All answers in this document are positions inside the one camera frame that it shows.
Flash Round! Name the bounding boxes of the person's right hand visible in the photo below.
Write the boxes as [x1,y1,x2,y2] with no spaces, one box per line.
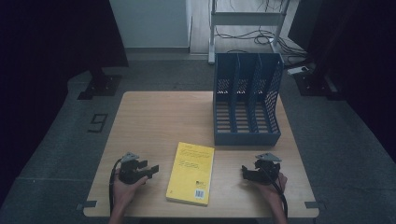
[252,172,289,203]

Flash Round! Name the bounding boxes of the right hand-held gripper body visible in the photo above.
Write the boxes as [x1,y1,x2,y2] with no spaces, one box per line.
[253,152,283,185]

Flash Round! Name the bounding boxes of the yellow book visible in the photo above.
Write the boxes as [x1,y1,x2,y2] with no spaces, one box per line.
[165,141,216,207]

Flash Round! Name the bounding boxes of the blue file rack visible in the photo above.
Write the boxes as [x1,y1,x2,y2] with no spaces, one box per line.
[212,51,285,147]

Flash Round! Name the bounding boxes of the black curtain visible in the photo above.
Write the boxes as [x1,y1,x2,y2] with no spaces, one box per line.
[288,0,396,166]
[0,0,130,207]

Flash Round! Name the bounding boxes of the white metal stand frame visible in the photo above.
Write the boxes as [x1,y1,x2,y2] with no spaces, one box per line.
[207,0,292,65]

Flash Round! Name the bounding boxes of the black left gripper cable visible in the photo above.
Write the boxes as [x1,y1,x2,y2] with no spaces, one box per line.
[108,158,123,217]

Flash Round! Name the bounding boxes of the white power strip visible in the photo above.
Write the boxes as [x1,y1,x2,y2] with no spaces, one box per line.
[286,65,310,77]

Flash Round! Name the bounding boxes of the person's left hand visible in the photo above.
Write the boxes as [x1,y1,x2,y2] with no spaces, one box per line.
[112,173,149,213]

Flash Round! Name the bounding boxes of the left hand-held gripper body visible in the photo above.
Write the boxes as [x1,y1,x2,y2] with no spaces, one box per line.
[118,151,149,186]

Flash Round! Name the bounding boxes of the dark stand base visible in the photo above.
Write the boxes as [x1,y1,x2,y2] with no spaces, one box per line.
[293,69,344,102]
[77,66,123,102]

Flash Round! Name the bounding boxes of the tangle of black floor cables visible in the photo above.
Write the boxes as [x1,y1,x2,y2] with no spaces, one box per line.
[214,26,310,61]

